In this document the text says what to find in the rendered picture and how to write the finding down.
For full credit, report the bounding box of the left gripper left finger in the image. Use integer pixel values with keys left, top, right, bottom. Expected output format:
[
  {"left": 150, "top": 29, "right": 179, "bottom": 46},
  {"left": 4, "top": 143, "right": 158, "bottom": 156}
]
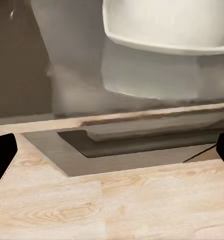
[{"left": 0, "top": 133, "right": 18, "bottom": 180}]

